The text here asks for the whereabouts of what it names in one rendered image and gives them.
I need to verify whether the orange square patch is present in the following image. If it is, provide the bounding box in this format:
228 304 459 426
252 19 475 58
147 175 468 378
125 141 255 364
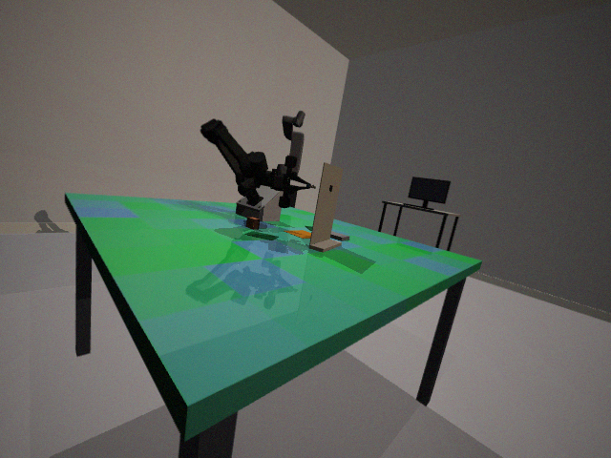
285 230 311 239

